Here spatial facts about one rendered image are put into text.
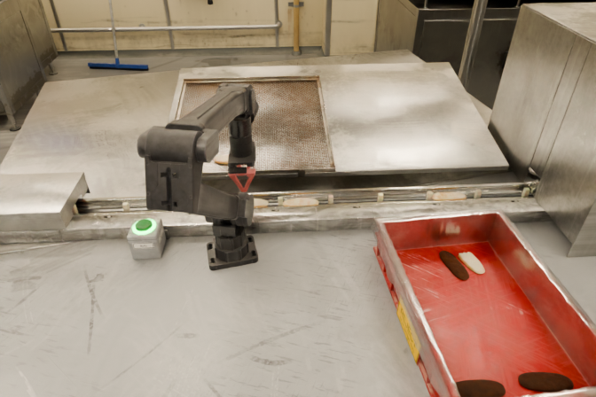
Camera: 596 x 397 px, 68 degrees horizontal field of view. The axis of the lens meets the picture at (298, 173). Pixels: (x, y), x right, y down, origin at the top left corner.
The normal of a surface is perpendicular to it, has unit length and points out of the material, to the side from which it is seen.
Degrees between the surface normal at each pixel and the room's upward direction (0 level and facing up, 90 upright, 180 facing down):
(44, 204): 0
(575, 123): 90
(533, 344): 0
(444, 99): 10
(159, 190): 70
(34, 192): 0
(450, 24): 90
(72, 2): 90
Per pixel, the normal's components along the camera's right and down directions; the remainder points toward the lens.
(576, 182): -1.00, 0.04
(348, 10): 0.06, 0.56
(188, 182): -0.12, 0.24
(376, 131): 0.01, -0.71
